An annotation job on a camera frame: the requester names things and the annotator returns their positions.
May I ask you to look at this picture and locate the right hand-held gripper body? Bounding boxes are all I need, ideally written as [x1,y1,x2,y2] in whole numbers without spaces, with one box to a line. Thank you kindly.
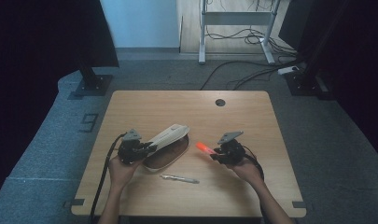
[216,130,247,166]

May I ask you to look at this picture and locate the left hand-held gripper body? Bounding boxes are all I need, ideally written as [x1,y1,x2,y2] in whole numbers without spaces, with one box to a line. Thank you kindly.
[117,128,147,166]

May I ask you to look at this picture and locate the orange highlighter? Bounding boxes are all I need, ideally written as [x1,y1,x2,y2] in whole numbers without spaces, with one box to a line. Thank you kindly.
[195,141,217,156]

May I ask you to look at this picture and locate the beige pencil case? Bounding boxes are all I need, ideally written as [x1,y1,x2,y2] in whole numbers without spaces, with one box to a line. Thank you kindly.
[141,123,191,173]

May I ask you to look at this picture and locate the person's left hand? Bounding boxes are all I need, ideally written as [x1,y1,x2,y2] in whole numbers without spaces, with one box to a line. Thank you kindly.
[107,154,145,191]

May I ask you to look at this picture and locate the person's right hand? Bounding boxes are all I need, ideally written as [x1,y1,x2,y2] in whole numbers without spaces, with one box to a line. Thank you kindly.
[224,155,266,189]

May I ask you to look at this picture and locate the silver pen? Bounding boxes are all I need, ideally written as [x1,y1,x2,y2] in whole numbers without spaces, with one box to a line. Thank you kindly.
[159,174,201,185]

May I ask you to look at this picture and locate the black metal stand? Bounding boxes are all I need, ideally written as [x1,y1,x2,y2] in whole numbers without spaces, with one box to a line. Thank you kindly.
[73,57,114,98]
[284,0,353,98]

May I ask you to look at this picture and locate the white power strip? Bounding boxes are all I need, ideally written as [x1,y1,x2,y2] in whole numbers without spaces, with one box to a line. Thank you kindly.
[276,65,301,76]

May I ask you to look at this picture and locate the dark curtain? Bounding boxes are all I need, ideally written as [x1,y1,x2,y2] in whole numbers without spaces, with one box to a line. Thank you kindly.
[278,0,378,166]
[0,0,120,206]

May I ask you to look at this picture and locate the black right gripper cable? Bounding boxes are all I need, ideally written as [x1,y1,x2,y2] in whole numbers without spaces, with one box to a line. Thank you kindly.
[242,145,266,182]

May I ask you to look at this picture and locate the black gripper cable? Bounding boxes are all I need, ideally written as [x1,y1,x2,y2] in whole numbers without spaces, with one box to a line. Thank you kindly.
[242,145,266,182]
[88,133,129,224]

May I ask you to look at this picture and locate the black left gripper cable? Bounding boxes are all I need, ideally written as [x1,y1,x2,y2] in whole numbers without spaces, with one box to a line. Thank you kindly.
[88,133,129,224]

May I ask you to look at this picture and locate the black floor cables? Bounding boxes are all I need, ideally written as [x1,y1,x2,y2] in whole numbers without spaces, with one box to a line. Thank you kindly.
[199,0,306,91]

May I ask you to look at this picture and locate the white metal desk frame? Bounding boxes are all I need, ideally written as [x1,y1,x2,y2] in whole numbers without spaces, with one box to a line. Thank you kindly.
[198,0,282,65]

